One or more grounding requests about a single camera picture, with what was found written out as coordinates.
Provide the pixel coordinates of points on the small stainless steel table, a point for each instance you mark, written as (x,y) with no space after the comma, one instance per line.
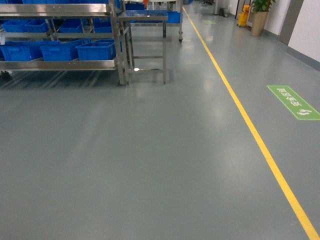
(142,18)

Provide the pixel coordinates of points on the potted plant beige planter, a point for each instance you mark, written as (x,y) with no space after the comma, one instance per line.
(260,10)

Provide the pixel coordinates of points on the blue bin with red bags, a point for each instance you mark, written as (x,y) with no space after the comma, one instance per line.
(96,51)

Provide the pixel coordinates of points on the empty blue bin left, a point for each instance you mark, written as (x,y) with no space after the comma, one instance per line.
(64,51)

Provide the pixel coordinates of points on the far steel cart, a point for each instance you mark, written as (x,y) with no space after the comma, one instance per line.
(174,10)

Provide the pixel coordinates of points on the yellow mop bucket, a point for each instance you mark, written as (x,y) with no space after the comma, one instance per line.
(243,17)

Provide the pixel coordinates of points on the stainless steel shelf rack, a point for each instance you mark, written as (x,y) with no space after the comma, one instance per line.
(27,25)

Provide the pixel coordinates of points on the green floor sign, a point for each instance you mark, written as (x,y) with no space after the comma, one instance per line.
(300,108)

